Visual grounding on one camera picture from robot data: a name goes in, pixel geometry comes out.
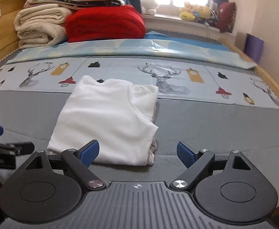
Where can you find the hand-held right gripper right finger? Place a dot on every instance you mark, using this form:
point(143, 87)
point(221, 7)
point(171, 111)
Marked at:
point(186, 153)

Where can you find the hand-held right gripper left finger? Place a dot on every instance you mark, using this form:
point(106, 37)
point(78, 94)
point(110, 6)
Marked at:
point(89, 152)

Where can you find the white shirt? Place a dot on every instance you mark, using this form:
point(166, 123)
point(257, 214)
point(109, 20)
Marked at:
point(101, 119)

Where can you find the printed deer bed sheet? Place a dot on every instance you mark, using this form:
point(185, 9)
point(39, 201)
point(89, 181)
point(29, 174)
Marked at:
point(120, 69)

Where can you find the light blue patterned sheet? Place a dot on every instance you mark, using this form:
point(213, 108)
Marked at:
point(106, 47)

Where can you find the cream folded blanket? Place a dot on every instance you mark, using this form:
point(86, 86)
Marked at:
point(39, 28)

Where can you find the plain blue sheet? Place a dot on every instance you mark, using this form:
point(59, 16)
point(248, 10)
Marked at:
point(201, 43)

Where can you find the purple bin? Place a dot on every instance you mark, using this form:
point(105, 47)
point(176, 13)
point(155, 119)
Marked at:
point(254, 47)

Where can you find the red folded blanket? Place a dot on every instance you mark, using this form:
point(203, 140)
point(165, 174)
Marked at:
point(101, 26)

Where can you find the white window sill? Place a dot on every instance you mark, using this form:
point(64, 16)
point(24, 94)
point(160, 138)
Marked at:
point(177, 23)

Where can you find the dark red cushion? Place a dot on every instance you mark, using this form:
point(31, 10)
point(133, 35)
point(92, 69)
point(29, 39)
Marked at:
point(226, 16)

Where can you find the yellow plush doll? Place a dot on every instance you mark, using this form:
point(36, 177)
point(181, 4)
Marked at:
point(205, 12)

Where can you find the white plush toy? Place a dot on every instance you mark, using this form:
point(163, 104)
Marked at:
point(149, 6)

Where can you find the wooden bed frame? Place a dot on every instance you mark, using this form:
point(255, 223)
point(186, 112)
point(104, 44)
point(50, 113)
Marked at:
point(1, 35)

